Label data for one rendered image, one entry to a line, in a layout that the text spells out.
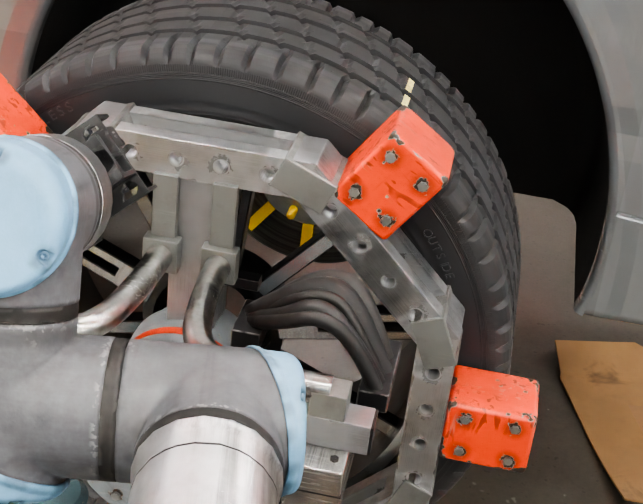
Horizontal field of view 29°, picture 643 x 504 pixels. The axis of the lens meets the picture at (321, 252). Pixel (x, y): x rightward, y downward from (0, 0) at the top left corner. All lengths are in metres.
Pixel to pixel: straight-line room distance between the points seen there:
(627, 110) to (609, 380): 1.45
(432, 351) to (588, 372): 1.76
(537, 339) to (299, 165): 1.97
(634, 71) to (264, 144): 0.55
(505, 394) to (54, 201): 0.67
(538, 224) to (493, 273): 2.32
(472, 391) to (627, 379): 1.73
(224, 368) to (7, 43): 1.03
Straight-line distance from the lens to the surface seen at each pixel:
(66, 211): 0.74
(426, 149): 1.16
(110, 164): 0.90
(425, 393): 1.26
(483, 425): 1.28
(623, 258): 1.69
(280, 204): 1.77
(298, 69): 1.23
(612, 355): 3.04
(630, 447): 2.78
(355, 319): 1.11
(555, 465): 2.69
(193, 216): 1.22
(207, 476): 0.69
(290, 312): 1.10
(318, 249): 1.32
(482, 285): 1.29
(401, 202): 1.16
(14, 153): 0.75
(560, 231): 3.59
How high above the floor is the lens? 1.62
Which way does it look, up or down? 30 degrees down
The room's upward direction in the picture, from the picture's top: 7 degrees clockwise
